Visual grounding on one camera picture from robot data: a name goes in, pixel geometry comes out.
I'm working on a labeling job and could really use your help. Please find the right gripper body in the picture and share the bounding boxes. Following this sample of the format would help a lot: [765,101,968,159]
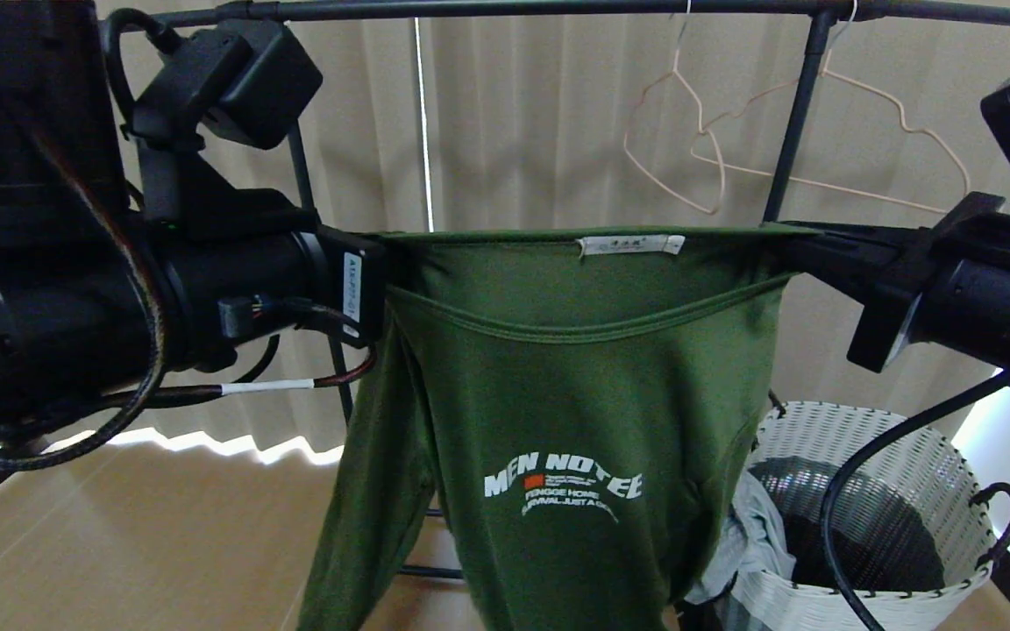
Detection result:
[847,191,1010,395]

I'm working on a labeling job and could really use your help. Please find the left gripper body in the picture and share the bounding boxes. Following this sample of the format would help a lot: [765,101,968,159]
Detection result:
[159,226,388,369]

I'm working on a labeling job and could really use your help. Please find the pink clothes hanger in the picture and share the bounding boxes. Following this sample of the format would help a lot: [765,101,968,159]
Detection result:
[623,0,727,216]
[691,0,972,216]

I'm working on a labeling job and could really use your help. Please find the green long-sleeved shirt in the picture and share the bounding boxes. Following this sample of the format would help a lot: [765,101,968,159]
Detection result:
[297,223,817,631]

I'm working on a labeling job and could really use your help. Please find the white laundry basket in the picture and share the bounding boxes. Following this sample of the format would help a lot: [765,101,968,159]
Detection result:
[729,401,1010,631]

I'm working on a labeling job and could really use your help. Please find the black clothes rack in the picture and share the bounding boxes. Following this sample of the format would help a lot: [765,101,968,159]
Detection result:
[97,0,1010,579]

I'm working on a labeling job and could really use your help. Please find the pale grey garment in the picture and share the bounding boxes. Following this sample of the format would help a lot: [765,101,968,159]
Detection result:
[685,473,795,631]

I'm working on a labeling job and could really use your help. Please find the beige curtain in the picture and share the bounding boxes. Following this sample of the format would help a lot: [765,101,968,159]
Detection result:
[97,13,1010,465]

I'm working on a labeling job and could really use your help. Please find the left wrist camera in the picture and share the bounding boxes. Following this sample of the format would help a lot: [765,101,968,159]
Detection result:
[124,19,324,239]

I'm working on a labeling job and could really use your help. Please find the black cable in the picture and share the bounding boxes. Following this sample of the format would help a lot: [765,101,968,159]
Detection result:
[821,337,1010,631]
[102,7,186,132]

